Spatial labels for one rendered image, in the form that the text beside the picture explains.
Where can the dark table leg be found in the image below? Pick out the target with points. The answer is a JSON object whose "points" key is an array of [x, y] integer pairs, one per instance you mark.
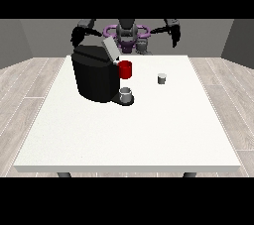
{"points": [[190, 174], [64, 174]]}

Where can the grey robot trunk purple rings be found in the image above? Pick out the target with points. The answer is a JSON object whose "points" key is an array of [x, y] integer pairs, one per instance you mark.
{"points": [[126, 39]]}

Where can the small grey coffee pod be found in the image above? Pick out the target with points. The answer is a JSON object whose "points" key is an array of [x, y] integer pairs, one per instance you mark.
{"points": [[161, 79]]}

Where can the pale grey machine lid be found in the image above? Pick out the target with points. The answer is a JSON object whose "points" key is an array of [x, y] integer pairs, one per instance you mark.
{"points": [[111, 48]]}

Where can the black coffee machine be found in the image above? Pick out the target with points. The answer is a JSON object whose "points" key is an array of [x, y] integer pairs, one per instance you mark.
{"points": [[94, 77]]}

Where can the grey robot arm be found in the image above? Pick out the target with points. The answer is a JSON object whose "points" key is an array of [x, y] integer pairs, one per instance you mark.
{"points": [[86, 23], [172, 22]]}

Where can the red pod holder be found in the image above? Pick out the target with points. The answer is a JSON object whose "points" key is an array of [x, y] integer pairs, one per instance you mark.
{"points": [[125, 69]]}

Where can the small grey cup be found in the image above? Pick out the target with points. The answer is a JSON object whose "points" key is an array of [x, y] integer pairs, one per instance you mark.
{"points": [[125, 95]]}

